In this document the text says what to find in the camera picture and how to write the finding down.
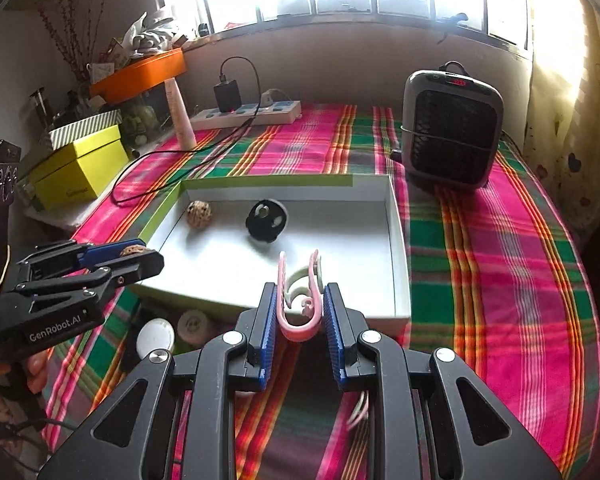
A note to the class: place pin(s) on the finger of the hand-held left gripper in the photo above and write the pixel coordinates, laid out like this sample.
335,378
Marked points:
110,255
140,267

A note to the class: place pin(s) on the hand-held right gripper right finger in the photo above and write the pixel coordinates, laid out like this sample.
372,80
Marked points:
332,340

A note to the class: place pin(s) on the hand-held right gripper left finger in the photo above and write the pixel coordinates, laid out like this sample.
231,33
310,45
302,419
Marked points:
265,340

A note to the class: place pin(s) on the brown walnut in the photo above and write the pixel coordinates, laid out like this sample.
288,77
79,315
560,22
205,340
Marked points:
198,212
130,250

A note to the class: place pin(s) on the pink oval case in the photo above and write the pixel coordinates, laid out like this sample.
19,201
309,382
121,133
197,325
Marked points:
296,332

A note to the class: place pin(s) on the white shallow box green rim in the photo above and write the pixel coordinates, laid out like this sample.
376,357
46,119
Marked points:
220,260

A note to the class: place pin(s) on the person's left hand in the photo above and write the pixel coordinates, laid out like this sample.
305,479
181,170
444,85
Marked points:
36,370

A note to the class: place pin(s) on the white round lid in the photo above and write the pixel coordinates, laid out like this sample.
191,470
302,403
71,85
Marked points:
155,337

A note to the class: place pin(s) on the yellow-green box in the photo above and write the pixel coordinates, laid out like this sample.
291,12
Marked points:
80,170

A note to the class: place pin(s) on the black round disc holder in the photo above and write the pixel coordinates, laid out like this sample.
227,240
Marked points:
265,220

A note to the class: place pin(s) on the striped box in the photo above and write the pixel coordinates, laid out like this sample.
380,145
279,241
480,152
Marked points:
85,127

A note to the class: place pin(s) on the pale green figurine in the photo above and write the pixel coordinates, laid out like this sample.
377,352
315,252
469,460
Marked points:
140,122

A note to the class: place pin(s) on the white lotion tube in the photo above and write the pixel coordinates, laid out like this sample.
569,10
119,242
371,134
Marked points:
182,120

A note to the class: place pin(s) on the orange box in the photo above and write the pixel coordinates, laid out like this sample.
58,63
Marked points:
140,77

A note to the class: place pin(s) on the pink green plaid cloth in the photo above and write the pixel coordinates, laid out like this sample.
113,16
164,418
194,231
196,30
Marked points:
505,260

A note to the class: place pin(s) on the black charger adapter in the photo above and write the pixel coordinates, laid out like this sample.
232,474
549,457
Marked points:
227,96

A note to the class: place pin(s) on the white power strip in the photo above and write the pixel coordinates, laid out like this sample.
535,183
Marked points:
260,116

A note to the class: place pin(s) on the dried branches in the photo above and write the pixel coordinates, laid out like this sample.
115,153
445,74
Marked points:
70,45

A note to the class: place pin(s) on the white plug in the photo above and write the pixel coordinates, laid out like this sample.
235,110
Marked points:
269,96

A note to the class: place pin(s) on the white grey cloth bundle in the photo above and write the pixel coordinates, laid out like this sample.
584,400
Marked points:
147,32

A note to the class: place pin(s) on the grey black space heater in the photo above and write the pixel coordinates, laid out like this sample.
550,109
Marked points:
450,130

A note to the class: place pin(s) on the cream patterned curtain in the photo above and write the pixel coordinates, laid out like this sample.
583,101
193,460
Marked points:
570,135

